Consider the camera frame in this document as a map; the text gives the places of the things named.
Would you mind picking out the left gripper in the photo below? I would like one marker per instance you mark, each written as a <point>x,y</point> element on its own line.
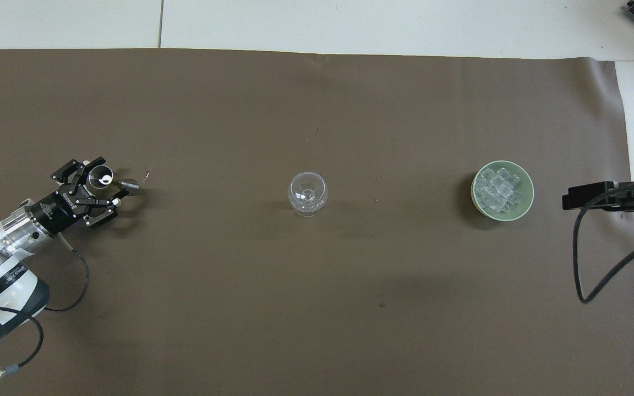
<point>55,210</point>

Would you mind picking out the clear ice cube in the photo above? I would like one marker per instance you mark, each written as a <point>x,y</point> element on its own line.
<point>513,181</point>
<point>483,187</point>
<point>503,205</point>
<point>501,177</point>
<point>497,193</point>

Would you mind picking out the clear wine glass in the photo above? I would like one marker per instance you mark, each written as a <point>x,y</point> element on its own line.
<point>307,193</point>

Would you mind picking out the small metal pouring cup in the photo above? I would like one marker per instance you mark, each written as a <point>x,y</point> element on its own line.
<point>98,177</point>

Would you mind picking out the green bowl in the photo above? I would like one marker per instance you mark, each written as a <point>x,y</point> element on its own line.
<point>528,192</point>

